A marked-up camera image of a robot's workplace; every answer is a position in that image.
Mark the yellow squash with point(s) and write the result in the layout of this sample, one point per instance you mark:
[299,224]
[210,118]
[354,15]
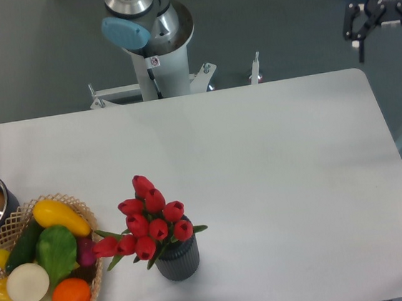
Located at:
[48,212]

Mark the dark grey ribbed vase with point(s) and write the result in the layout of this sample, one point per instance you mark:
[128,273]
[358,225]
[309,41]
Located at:
[180,259]

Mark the red tulip bouquet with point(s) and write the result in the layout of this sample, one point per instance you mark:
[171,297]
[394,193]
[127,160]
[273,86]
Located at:
[154,227]

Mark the green lettuce leaf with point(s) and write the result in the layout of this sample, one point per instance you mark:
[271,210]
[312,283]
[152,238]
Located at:
[56,252]

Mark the orange fruit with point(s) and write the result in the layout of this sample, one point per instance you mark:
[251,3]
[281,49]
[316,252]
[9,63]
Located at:
[72,289]

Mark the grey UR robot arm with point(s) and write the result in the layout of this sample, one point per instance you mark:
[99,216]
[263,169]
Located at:
[153,28]

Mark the woven wicker basket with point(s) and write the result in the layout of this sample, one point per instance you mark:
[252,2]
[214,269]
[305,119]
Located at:
[92,277]

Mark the dark green cucumber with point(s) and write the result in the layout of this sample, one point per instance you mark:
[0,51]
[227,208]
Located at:
[24,250]

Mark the purple red onion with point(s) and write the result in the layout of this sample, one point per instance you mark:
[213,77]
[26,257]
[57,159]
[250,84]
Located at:
[85,255]

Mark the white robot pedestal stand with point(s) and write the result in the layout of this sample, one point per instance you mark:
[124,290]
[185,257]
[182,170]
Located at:
[166,73]

